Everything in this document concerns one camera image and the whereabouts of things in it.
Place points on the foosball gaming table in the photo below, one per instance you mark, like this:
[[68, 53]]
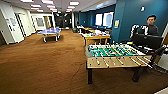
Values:
[[113, 51]]

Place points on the yellow air hockey table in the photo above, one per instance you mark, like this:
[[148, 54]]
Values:
[[96, 37]]

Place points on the small white table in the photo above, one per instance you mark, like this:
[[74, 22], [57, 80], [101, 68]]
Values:
[[81, 28]]

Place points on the bright window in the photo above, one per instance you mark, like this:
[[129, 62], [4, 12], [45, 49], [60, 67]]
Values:
[[98, 19], [108, 19]]

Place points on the blue ping pong table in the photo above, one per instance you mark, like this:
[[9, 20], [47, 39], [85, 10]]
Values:
[[50, 31]]

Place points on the white ceiling light panel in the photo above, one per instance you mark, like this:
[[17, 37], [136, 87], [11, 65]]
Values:
[[74, 3], [70, 7], [51, 6], [26, 1], [47, 1], [35, 5]]

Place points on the frosted glass panel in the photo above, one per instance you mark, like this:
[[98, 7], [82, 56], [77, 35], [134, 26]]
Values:
[[40, 22]]

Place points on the white hallway door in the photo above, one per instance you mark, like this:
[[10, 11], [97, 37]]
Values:
[[27, 24]]

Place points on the black laptop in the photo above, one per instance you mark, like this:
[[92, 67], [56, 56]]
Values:
[[146, 40]]

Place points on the dark elevator doorway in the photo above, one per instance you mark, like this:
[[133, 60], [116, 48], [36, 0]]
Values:
[[20, 24], [2, 38]]

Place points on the person in dark shirt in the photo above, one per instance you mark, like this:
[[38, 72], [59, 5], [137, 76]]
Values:
[[152, 28]]

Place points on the yellow wall sign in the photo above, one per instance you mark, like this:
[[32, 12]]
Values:
[[116, 23]]

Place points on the round wall fixture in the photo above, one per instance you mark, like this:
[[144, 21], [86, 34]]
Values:
[[142, 8]]

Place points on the white wall notice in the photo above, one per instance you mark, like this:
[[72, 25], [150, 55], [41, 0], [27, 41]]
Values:
[[12, 21]]

